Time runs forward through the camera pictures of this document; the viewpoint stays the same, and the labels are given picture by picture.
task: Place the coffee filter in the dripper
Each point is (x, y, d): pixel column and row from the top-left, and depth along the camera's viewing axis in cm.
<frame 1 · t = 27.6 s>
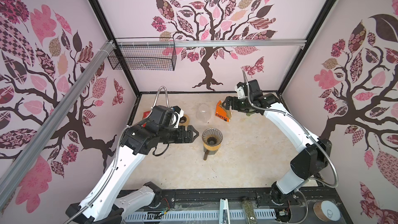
left hand: (189, 138, 65), fingers open
right hand: (229, 103, 81), fingers open
clear ribbed glass dripper: (212, 137, 85), point 12 cm above the table
wooden dripper collar ring: (212, 148, 83), point 10 cm above the table
smoked glass carafe wooden handle: (206, 154, 83), point 8 cm above the table
white translucent plastic mug: (203, 113, 109), on the table
orange coffee filter box: (220, 112, 104), point 5 cm above the table
small wooden ring: (186, 122, 103), point 2 cm above the table

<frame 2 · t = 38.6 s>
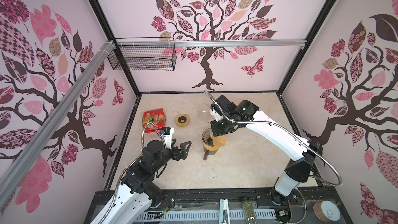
left hand: (184, 144, 72), fingers open
right hand: (212, 130, 72), fingers closed
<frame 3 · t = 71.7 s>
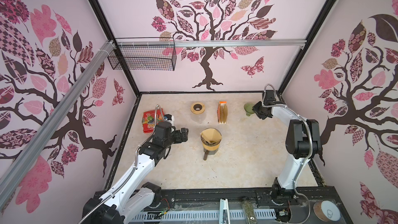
left hand: (181, 133, 81), fingers open
right hand: (255, 108, 100), fingers open
small wooden ring: (198, 112, 99), point 9 cm above the table
green glass dripper: (248, 108, 102), point 9 cm above the table
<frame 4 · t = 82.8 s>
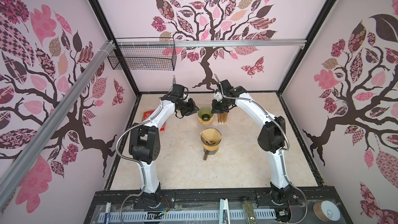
left hand: (198, 110, 90), fingers closed
right hand: (211, 109, 91), fingers closed
green glass dripper: (205, 115, 97), point 10 cm above the table
